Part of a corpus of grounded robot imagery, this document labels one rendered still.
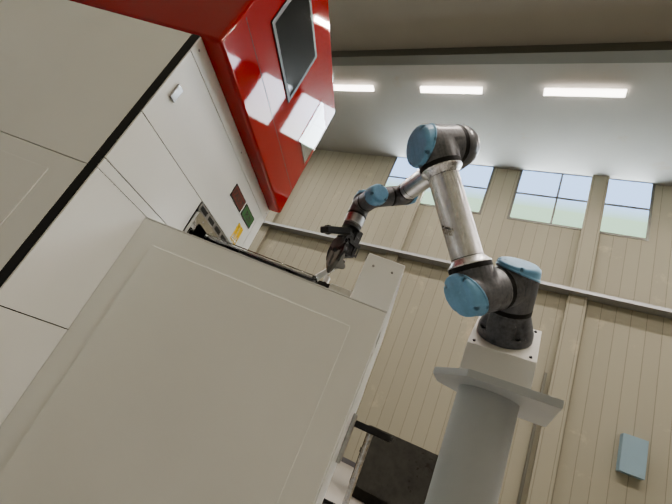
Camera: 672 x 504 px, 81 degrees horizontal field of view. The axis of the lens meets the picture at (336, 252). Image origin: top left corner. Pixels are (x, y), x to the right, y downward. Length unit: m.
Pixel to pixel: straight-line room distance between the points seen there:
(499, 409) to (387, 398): 6.83
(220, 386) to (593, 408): 7.39
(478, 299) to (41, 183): 0.98
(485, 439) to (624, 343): 7.30
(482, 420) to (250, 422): 0.59
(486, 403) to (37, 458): 0.99
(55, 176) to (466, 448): 1.10
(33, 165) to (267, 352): 0.60
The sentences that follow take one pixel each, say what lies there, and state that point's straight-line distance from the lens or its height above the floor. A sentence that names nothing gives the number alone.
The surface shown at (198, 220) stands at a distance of 1.24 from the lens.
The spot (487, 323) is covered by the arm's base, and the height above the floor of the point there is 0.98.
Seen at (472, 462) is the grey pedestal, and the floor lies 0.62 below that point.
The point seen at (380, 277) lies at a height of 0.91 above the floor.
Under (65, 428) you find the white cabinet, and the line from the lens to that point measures 1.00.
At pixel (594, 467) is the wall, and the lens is 7.83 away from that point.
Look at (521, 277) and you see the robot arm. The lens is 1.13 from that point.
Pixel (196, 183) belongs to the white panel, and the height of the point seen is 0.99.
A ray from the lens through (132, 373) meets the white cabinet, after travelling 0.95.
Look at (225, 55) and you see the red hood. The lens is 1.11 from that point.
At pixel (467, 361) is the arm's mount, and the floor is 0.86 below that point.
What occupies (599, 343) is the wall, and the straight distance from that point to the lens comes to 8.26.
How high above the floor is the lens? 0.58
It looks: 21 degrees up
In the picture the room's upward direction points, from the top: 25 degrees clockwise
